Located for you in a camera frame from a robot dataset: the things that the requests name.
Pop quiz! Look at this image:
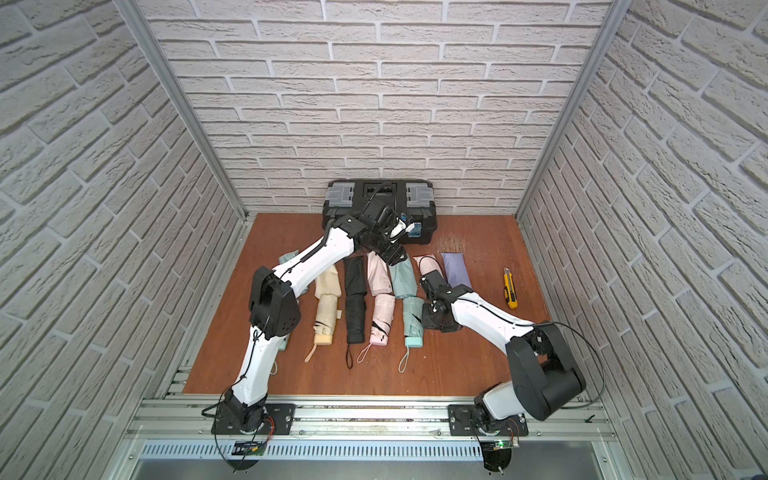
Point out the mint green sleeved umbrella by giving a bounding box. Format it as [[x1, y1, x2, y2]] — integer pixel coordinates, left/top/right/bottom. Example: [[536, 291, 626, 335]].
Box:
[[398, 296, 424, 373]]

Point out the black umbrella sleeve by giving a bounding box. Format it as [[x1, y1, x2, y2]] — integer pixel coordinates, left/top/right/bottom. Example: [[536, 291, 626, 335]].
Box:
[[343, 256, 367, 296]]

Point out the light pink sleeved umbrella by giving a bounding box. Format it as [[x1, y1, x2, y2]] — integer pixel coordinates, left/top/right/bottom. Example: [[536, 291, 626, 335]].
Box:
[[414, 254, 444, 277]]

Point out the cream umbrella sleeve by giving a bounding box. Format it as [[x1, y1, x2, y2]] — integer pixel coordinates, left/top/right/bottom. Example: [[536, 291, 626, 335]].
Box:
[[315, 265, 341, 299]]

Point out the black sleeved umbrella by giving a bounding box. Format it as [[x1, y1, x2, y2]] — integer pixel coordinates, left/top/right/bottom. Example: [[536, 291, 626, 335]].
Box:
[[345, 294, 366, 369]]

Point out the cream sleeved umbrella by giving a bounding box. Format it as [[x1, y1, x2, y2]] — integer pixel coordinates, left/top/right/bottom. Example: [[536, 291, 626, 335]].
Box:
[[304, 294, 342, 363]]

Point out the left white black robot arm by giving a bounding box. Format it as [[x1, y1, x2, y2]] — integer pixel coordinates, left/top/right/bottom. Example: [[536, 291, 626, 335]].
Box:
[[211, 213, 414, 435]]

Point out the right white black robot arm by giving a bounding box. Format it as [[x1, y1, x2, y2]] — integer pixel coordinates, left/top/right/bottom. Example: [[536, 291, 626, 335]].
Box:
[[420, 271, 586, 431]]

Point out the lavender sleeved umbrella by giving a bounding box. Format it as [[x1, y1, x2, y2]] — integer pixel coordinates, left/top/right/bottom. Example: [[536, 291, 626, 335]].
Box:
[[441, 252, 472, 289]]

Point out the black plastic toolbox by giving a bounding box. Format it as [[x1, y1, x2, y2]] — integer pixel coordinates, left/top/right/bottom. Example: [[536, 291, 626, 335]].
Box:
[[321, 179, 438, 245]]

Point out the yellow utility knife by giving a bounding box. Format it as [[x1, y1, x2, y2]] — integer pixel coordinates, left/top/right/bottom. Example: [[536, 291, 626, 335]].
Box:
[[503, 268, 518, 309]]

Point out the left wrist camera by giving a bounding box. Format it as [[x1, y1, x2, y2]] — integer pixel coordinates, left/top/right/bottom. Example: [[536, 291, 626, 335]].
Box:
[[363, 182, 415, 241]]

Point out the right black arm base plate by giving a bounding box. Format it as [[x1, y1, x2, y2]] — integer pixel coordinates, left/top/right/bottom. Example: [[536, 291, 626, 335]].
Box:
[[447, 404, 529, 438]]

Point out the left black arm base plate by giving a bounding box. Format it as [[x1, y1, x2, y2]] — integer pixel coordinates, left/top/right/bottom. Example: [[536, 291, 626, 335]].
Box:
[[211, 403, 296, 435]]

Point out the aluminium mounting rail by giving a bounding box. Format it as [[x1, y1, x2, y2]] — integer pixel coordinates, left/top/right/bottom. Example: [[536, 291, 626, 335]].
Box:
[[120, 395, 618, 462]]

